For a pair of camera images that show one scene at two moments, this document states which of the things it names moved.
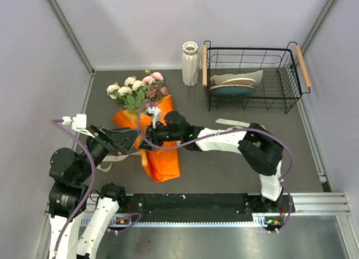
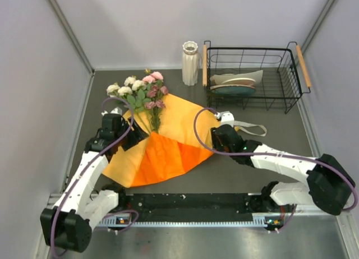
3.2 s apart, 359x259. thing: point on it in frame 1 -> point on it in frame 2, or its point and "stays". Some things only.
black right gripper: (152, 134) -> (216, 142)
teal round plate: (233, 90) stays
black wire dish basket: (244, 73) stays
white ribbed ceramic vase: (190, 63) stays
